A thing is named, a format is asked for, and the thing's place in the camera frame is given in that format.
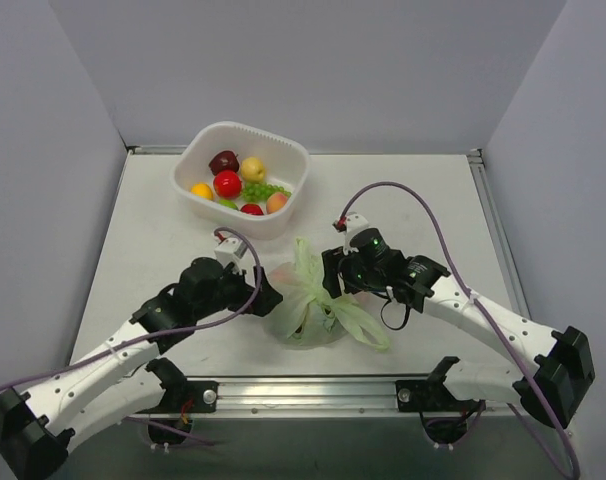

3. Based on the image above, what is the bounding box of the light green plastic bag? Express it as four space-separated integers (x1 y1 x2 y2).
264 237 391 351

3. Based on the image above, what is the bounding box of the black short right cable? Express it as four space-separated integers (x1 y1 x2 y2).
380 294 415 331

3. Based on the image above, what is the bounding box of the front aluminium mounting rail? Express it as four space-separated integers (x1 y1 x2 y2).
125 377 489 416

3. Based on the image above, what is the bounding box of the small peach in basket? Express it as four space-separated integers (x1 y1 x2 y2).
265 192 289 214

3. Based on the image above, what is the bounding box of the green fruit in basket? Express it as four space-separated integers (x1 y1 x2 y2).
218 198 238 211

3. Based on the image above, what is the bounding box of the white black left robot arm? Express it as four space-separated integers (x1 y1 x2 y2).
0 257 283 479

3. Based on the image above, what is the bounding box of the aluminium table frame rail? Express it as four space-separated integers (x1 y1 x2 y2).
466 149 531 318

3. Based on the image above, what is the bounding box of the bright red apple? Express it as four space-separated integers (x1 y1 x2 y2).
213 170 243 199

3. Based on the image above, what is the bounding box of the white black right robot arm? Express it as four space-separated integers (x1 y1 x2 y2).
322 217 595 428

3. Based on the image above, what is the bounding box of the orange fruit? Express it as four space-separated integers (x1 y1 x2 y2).
190 183 214 201

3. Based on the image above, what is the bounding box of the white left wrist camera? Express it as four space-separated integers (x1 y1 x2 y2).
214 237 247 276

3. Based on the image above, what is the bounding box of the green grape bunch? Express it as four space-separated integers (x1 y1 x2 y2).
241 183 291 203

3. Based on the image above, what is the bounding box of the white plastic basket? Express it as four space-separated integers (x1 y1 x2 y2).
169 121 311 240

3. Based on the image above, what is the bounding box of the dark red apple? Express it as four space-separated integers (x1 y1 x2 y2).
208 150 240 176

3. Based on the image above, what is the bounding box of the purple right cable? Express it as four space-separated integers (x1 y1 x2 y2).
342 181 582 480

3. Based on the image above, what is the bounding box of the yellow pear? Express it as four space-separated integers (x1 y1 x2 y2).
240 157 266 183

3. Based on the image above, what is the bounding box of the small red fruit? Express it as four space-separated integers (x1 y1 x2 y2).
240 203 264 216

